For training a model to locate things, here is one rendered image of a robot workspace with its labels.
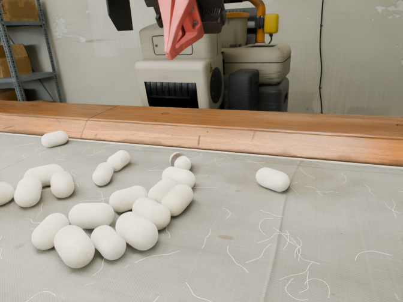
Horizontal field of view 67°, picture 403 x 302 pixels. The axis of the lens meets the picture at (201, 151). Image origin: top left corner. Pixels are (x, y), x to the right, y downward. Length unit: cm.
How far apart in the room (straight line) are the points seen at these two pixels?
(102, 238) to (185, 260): 6
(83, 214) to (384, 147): 31
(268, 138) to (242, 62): 74
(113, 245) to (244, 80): 78
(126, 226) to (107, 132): 25
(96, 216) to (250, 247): 12
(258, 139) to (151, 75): 57
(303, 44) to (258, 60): 116
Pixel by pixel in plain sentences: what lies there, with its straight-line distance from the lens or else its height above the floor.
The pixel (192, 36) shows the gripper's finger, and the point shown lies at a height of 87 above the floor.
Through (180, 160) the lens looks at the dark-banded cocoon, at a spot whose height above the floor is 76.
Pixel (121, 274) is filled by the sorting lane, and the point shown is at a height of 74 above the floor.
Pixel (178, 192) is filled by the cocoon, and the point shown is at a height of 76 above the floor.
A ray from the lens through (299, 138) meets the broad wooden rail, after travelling 38.
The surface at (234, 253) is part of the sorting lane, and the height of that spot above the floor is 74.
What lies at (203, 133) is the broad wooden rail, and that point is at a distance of 40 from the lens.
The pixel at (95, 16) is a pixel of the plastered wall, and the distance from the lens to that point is 286.
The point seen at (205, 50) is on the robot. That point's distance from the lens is 87.
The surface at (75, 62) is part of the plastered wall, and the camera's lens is 307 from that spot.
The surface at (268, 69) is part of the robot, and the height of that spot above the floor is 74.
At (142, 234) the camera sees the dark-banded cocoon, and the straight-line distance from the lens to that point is 22.
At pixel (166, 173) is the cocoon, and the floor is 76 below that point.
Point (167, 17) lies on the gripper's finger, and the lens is 41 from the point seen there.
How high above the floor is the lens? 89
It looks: 22 degrees down
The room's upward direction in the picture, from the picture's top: 3 degrees counter-clockwise
